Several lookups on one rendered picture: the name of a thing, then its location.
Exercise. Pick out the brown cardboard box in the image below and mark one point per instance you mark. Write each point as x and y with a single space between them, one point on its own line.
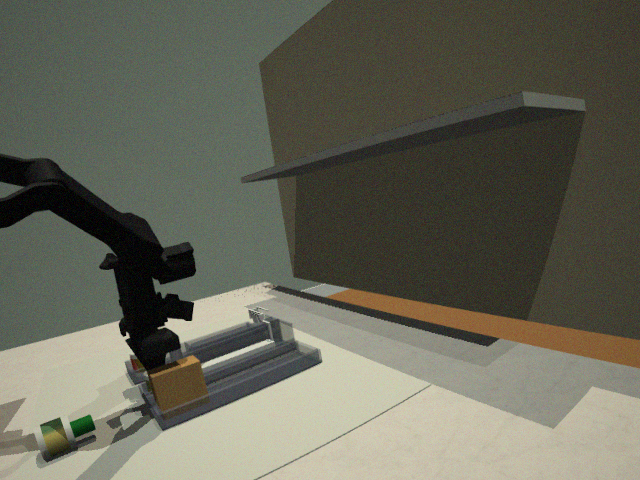
177 382

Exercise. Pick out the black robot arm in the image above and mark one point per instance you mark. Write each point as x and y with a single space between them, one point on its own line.
139 256

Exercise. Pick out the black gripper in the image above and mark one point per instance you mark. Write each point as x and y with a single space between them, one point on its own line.
149 344

